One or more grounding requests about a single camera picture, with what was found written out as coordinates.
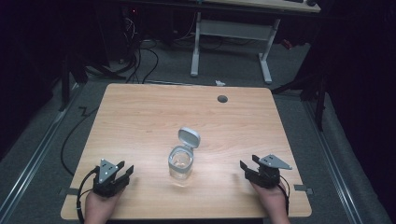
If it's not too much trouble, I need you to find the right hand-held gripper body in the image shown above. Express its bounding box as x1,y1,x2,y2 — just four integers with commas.
244,154,293,189

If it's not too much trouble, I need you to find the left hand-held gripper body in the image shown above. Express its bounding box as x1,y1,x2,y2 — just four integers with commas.
92,158,131,198

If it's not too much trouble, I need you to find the clear jar with grey lid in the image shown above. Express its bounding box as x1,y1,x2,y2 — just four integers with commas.
167,126,202,181

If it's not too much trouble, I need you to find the person's left hand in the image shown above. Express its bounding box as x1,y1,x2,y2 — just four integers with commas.
84,186,126,224

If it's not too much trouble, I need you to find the person's right hand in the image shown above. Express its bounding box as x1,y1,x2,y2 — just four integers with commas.
249,182,291,224

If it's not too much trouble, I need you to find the black metal stand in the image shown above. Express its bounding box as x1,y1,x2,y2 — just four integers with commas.
270,43,329,133
58,46,127,112

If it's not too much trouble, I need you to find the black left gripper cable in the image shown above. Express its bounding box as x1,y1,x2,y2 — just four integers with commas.
76,165,101,224

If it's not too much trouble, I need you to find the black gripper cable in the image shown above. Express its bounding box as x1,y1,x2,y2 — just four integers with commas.
76,165,101,224
276,175,291,217

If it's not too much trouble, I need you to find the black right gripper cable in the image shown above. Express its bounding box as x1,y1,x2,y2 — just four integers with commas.
276,175,291,217

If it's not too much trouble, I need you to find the grey table bracket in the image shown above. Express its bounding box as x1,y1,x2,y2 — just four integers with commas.
293,184,314,196
58,188,79,197

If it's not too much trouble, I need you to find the black floor cable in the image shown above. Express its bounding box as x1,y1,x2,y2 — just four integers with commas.
60,105,101,177

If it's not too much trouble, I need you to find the metal floor rail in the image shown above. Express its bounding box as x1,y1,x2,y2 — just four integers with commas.
303,99,365,224
0,82,85,224

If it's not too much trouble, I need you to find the bundle of black cables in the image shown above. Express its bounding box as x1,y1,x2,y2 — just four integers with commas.
120,17,160,85

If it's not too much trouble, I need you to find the white desk with metal frame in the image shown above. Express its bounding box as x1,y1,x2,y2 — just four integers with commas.
190,0,322,85

